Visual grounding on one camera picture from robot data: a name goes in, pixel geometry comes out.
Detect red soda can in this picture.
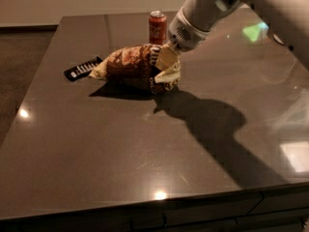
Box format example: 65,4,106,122
149,11,167,44

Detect black rxbar chocolate bar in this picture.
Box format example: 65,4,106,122
64,56,102,82

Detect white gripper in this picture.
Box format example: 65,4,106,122
155,6,212,71

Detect brown chip bag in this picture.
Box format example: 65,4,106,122
90,43,181,95

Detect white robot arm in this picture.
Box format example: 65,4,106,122
167,0,309,69

